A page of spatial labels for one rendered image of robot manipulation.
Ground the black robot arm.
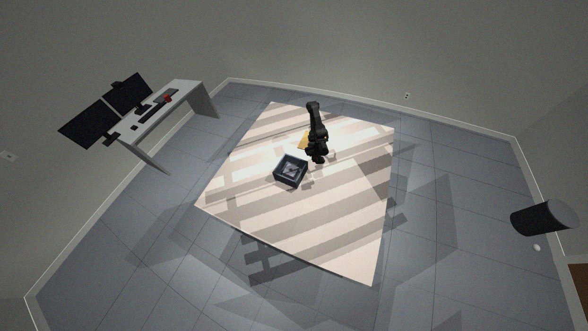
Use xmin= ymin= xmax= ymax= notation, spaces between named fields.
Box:
xmin=305 ymin=101 xmax=329 ymax=157

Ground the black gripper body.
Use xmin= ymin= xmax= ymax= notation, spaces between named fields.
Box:
xmin=308 ymin=142 xmax=325 ymax=164

